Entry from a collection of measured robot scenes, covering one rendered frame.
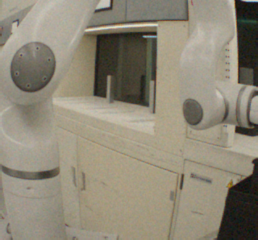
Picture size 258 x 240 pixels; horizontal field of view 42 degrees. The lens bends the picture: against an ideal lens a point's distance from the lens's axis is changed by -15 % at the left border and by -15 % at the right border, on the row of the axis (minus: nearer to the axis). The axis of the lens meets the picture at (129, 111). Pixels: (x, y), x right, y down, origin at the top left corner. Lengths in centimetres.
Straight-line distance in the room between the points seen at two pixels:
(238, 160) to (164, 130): 38
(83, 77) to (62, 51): 205
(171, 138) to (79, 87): 130
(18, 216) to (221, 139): 77
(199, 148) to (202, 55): 64
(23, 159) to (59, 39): 19
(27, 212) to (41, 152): 12
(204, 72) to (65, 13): 26
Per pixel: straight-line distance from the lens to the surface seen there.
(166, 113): 136
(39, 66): 49
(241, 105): 67
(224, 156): 117
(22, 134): 58
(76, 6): 56
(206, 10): 70
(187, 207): 133
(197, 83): 64
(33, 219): 61
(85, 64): 256
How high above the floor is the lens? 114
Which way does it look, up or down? 8 degrees down
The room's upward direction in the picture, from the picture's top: 2 degrees clockwise
